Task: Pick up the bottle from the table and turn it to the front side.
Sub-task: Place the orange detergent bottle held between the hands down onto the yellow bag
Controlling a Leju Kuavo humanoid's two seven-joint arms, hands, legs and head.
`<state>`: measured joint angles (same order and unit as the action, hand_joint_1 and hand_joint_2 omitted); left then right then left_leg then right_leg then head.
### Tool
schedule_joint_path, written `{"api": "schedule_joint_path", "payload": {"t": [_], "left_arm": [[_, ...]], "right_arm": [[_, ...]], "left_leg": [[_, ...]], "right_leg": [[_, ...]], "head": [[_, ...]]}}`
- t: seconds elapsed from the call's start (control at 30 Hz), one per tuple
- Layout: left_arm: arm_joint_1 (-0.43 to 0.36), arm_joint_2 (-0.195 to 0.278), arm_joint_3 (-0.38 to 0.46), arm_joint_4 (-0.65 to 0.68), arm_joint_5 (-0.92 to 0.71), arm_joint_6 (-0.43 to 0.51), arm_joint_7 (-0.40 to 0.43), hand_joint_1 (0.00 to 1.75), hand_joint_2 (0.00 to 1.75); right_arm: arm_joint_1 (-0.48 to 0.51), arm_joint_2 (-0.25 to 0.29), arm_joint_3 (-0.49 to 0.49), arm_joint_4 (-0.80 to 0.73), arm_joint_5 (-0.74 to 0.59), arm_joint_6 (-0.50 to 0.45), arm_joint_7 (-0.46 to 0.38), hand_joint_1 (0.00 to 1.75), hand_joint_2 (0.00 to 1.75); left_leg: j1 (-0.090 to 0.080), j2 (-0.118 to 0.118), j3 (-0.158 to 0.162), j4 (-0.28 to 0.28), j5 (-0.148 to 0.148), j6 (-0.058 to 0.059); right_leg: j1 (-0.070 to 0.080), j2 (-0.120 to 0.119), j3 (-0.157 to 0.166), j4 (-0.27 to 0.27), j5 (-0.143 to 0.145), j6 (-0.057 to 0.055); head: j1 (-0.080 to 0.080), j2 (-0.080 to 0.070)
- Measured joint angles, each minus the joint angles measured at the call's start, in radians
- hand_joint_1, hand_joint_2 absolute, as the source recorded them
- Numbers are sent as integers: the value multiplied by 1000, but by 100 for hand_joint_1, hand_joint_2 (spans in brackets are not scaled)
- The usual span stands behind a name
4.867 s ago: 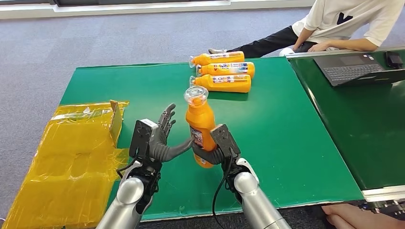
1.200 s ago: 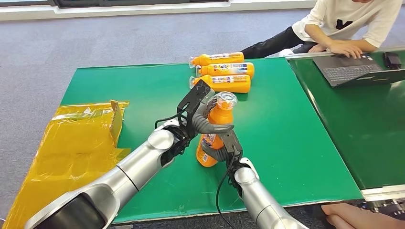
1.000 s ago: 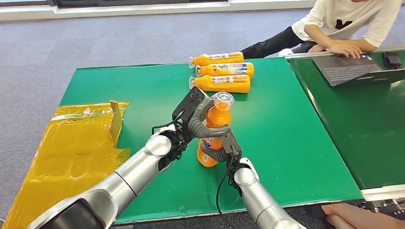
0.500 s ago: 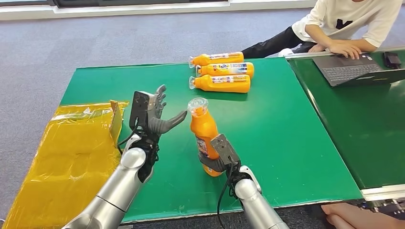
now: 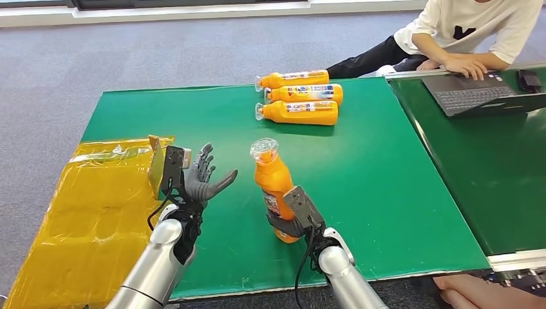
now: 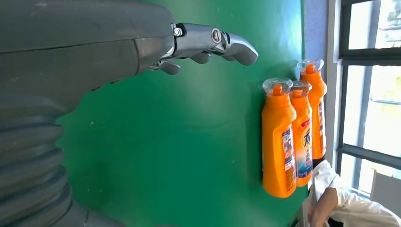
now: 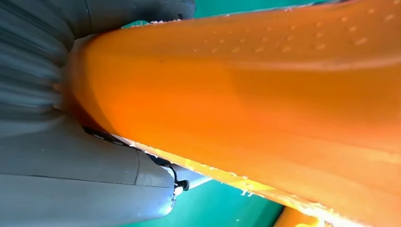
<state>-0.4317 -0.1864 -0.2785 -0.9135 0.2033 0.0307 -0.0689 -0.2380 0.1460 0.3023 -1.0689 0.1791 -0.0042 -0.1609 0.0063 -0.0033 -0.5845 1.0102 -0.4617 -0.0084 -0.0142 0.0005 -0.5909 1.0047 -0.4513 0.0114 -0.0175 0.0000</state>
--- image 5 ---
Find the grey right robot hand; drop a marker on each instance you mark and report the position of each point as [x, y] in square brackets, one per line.
[286, 227]

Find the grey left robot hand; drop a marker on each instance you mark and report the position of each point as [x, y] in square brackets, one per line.
[202, 185]

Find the orange bottle with clear cap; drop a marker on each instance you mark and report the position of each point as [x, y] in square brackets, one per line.
[273, 179]
[298, 79]
[307, 94]
[298, 116]

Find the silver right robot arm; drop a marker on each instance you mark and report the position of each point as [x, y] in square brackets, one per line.
[345, 277]

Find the person's forearm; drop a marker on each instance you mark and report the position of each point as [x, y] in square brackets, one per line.
[482, 294]

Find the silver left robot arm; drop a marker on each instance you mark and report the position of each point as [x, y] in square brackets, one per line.
[158, 264]

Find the green table mat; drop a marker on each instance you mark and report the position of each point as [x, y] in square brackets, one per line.
[362, 179]

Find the yellow taped cardboard box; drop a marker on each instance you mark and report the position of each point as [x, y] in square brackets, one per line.
[94, 221]

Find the green conveyor table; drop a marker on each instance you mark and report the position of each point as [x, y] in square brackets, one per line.
[503, 179]

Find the dark grey laptop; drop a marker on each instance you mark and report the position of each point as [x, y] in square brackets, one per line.
[469, 96]

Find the small black device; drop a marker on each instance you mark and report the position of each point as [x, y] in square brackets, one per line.
[529, 80]

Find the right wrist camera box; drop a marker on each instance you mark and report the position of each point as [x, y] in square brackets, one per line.
[303, 207]

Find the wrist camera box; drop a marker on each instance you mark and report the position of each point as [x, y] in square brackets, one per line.
[303, 207]
[172, 168]

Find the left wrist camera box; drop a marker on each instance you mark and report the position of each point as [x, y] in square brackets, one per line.
[172, 168]

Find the dark window frame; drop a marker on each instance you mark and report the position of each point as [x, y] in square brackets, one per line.
[192, 3]

